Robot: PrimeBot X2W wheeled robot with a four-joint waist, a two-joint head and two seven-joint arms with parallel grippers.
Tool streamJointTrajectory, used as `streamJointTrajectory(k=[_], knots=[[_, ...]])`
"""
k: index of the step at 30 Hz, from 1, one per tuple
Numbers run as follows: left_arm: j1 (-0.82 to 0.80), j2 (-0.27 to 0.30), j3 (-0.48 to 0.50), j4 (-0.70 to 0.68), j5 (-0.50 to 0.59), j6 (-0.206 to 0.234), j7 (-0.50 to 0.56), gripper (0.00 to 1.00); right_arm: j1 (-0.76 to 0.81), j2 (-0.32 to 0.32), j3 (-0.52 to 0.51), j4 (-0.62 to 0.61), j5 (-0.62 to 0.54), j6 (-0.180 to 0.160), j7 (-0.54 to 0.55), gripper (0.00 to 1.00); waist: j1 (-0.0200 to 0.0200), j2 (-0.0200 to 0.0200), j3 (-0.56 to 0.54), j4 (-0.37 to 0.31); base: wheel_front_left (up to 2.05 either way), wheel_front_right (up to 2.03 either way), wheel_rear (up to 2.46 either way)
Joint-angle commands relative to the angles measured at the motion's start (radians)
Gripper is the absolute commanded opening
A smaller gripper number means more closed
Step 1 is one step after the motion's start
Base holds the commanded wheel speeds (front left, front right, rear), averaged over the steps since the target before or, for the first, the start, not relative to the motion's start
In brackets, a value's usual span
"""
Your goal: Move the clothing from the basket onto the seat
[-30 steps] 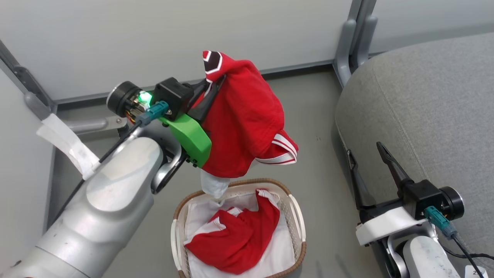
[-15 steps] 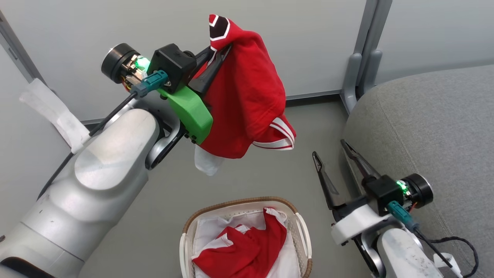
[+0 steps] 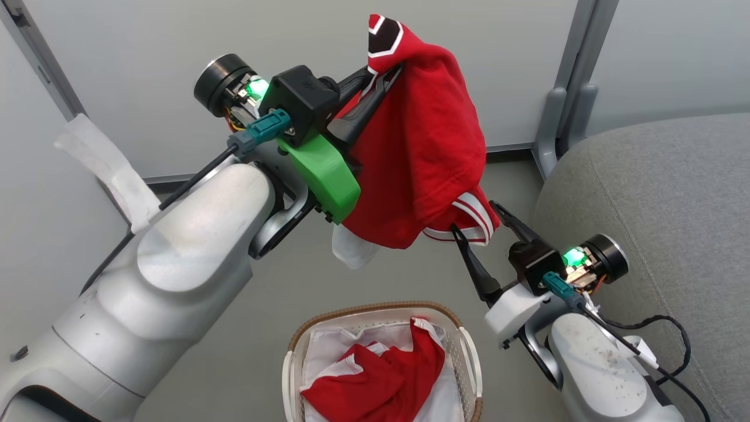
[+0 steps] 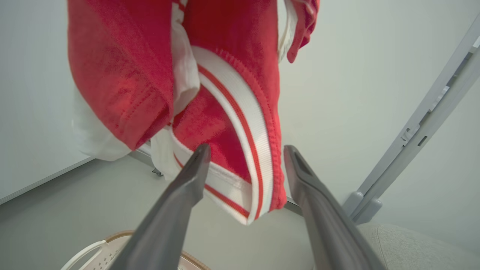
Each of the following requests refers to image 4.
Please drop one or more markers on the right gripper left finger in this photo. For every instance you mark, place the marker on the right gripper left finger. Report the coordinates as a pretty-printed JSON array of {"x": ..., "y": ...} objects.
[{"x": 165, "y": 221}]

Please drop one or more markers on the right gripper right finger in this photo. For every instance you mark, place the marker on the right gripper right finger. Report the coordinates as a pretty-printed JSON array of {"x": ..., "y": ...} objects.
[{"x": 330, "y": 232}]

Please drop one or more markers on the red garment with white stripes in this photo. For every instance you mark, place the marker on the red garment with white stripes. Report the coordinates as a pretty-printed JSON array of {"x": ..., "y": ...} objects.
[{"x": 120, "y": 75}]

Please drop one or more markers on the white basket with brown rim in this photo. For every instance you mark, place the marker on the white basket with brown rim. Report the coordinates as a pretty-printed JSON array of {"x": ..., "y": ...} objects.
[{"x": 107, "y": 252}]

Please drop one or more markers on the grey partition support foot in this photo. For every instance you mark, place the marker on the grey partition support foot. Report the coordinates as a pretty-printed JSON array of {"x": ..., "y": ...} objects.
[
  {"x": 369, "y": 212},
  {"x": 352, "y": 202}
]

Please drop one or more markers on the grey fabric sofa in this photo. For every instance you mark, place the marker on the grey fabric sofa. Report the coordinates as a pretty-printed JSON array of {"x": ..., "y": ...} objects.
[{"x": 420, "y": 251}]

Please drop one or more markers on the grey partition corner post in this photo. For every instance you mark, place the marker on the grey partition corner post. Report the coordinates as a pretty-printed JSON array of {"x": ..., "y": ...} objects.
[{"x": 412, "y": 139}]

